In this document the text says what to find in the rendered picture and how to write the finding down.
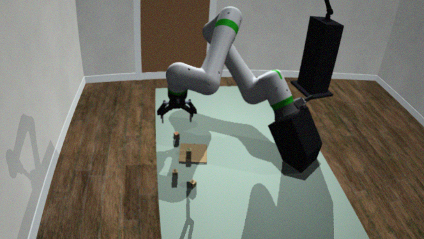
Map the tan square mat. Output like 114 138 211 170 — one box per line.
179 143 207 163

